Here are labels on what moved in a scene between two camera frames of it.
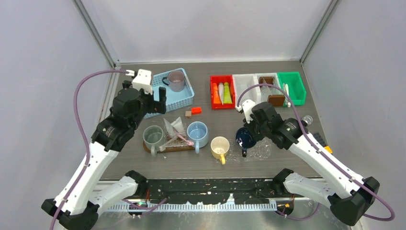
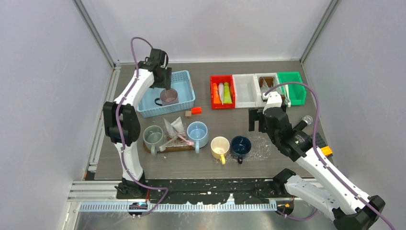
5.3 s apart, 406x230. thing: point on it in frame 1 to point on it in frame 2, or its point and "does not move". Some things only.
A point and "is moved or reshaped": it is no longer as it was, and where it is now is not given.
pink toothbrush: (188, 142) does not move
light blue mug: (197, 133) does not move
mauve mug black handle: (175, 80) to (168, 97)
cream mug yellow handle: (219, 147) does not move
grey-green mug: (153, 137) does not move
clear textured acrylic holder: (178, 139) does not move
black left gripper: (158, 106) to (165, 83)
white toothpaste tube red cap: (171, 132) does not move
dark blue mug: (245, 139) is moved or reshaped
